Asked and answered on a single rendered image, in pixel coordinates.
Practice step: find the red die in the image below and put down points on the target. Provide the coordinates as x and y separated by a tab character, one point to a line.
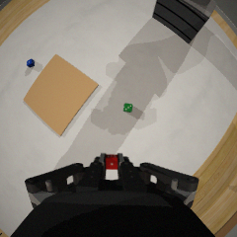
111	162

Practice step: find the blue die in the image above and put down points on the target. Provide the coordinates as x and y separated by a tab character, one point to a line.
30	63

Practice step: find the tan flat mat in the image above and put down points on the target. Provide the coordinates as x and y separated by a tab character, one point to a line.
58	93

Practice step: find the green die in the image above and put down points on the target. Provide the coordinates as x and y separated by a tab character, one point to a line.
127	108

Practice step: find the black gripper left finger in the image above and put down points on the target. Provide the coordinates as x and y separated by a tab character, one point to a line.
54	182

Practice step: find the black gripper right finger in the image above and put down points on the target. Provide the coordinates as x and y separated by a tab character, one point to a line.
178	184

